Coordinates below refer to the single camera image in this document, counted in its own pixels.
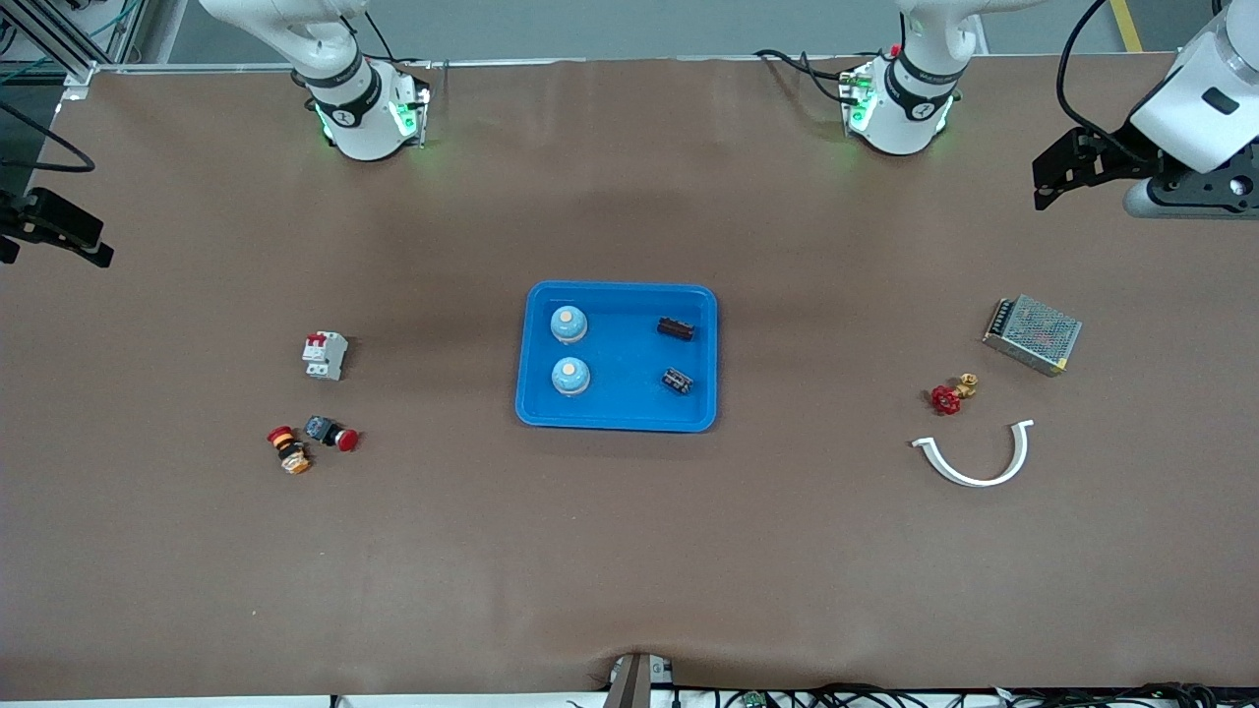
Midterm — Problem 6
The brown table cover mat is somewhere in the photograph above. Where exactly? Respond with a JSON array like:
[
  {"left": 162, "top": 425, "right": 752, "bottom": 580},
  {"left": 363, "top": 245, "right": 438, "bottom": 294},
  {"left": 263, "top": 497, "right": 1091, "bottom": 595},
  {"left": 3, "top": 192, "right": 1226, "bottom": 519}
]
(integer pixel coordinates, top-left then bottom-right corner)
[{"left": 0, "top": 54, "right": 1259, "bottom": 701}]

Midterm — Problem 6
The black cable bundle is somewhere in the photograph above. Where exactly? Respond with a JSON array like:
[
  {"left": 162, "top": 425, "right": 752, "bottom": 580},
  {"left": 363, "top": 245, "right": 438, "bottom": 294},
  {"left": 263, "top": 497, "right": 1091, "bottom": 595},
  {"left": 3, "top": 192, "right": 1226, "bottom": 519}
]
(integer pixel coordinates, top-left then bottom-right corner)
[{"left": 679, "top": 681, "right": 1221, "bottom": 708}]

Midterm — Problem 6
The black right base cable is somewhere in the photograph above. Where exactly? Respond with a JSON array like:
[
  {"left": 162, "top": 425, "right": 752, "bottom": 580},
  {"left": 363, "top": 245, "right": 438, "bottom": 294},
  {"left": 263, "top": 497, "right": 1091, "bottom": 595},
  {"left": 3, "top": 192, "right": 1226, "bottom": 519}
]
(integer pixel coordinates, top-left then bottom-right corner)
[{"left": 362, "top": 8, "right": 444, "bottom": 75}]

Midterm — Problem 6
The aluminium frame profile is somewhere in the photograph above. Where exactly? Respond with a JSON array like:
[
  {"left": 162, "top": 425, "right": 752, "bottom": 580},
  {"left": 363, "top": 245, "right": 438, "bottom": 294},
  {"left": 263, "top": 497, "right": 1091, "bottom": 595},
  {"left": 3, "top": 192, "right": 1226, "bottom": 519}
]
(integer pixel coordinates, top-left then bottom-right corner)
[{"left": 0, "top": 0, "right": 149, "bottom": 99}]

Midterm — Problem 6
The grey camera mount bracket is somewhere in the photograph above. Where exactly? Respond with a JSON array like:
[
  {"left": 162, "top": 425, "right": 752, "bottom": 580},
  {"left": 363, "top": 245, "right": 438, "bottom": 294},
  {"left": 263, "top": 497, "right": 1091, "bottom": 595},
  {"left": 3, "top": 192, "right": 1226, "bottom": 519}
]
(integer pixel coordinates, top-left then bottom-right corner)
[{"left": 602, "top": 651, "right": 678, "bottom": 708}]

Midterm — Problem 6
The red mushroom button black body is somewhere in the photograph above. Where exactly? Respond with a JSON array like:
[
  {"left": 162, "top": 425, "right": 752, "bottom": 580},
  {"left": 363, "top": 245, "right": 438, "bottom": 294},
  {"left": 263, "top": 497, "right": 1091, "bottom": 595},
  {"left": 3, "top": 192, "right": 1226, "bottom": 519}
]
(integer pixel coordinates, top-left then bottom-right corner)
[{"left": 303, "top": 415, "right": 361, "bottom": 453}]

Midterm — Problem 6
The black base cable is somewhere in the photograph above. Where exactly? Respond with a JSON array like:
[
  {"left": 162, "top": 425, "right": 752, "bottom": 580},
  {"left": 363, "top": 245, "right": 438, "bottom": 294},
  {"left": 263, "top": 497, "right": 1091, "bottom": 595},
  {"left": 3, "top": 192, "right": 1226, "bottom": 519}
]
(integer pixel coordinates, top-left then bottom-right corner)
[
  {"left": 753, "top": 47, "right": 867, "bottom": 107},
  {"left": 362, "top": 8, "right": 444, "bottom": 75}
]

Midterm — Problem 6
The white curved pipe clamp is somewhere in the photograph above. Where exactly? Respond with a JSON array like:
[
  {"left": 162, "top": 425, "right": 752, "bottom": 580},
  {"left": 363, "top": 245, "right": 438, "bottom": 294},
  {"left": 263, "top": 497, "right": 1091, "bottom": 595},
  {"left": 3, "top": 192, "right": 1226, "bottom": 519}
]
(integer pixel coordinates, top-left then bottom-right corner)
[{"left": 910, "top": 419, "right": 1037, "bottom": 489}]

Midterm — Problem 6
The brass valve red handle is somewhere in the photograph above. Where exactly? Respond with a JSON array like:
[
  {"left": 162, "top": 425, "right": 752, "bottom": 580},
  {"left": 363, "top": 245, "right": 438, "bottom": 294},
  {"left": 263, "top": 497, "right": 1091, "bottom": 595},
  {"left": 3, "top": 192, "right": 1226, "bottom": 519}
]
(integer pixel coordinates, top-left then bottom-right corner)
[{"left": 930, "top": 373, "right": 980, "bottom": 417}]

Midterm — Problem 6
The blue plastic tray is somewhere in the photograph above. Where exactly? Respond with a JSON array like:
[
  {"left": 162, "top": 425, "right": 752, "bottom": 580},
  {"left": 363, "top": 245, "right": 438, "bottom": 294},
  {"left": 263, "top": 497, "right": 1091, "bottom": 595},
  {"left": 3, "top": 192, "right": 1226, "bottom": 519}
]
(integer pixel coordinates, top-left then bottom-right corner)
[{"left": 515, "top": 281, "right": 719, "bottom": 434}]

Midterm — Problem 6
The white circuit breaker red switch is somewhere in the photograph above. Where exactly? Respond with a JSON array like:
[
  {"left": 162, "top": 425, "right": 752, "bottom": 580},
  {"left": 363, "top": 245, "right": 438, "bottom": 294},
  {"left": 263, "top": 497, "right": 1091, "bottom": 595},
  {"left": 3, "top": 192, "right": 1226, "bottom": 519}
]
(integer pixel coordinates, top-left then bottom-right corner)
[{"left": 301, "top": 331, "right": 349, "bottom": 382}]

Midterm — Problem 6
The black left base cable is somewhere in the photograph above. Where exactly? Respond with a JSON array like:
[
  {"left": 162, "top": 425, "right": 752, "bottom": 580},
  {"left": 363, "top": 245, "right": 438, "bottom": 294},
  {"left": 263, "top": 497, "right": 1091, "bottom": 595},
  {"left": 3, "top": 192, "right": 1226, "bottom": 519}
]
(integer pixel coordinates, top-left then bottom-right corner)
[{"left": 753, "top": 47, "right": 867, "bottom": 107}]

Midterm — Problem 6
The red emergency button orange body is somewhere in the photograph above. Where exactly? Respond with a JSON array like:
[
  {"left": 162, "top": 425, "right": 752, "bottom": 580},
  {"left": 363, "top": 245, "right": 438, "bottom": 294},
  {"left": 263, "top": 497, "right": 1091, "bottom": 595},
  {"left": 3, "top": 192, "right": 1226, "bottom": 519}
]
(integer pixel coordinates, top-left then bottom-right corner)
[{"left": 267, "top": 426, "right": 314, "bottom": 476}]

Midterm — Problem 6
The metal mesh power supply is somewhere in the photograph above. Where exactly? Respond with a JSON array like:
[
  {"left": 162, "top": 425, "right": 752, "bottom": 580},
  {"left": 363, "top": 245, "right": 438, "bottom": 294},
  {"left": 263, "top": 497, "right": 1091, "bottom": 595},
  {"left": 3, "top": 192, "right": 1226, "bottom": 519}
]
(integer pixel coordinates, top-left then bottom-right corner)
[{"left": 982, "top": 294, "right": 1084, "bottom": 378}]

